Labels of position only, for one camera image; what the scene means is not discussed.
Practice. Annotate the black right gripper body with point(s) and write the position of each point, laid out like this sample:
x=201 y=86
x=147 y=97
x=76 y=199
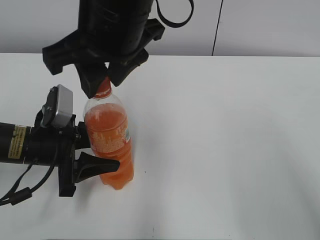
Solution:
x=107 y=31

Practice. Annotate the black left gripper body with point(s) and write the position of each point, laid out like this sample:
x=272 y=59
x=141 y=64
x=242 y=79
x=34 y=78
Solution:
x=53 y=146

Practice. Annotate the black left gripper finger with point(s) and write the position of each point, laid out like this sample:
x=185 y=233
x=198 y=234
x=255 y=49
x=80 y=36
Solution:
x=88 y=166
x=82 y=140

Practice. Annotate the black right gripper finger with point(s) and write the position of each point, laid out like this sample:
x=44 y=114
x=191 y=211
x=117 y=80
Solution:
x=118 y=72
x=91 y=76

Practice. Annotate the orange bottle cap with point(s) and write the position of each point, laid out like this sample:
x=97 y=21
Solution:
x=104 y=90

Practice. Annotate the orange soda plastic bottle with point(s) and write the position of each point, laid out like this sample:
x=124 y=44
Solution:
x=107 y=127

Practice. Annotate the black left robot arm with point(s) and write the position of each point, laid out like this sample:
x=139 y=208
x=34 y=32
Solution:
x=13 y=147

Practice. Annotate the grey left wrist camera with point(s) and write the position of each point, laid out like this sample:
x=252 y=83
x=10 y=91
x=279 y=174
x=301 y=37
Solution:
x=58 y=108

